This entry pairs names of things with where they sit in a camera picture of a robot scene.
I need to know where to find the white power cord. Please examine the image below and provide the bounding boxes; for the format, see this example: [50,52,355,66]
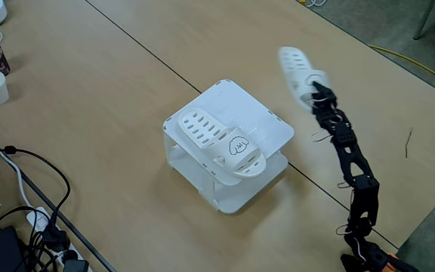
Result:
[0,122,33,212]

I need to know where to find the black cable with inline connector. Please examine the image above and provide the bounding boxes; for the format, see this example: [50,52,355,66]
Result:
[0,145,71,227]

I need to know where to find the black plug adapter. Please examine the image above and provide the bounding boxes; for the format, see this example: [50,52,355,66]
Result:
[61,258,90,272]

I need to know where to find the small black plug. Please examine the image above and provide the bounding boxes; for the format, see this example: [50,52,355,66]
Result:
[42,221,71,253]

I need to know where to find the white plastic shoe rack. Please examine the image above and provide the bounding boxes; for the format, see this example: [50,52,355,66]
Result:
[162,79,295,215]

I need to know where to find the yellow cable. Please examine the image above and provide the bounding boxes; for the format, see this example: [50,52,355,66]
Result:
[367,44,435,95]

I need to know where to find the white slipper with dog print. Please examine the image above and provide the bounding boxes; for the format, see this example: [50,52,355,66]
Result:
[177,108,267,179]
[279,46,330,110]

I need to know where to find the dark grey power brick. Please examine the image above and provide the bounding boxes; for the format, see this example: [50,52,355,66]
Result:
[0,225,28,272]

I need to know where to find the grey chair leg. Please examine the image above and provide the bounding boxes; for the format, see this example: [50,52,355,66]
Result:
[412,0,435,41]

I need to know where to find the white power strip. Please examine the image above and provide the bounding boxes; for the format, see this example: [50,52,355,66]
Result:
[26,206,94,272]

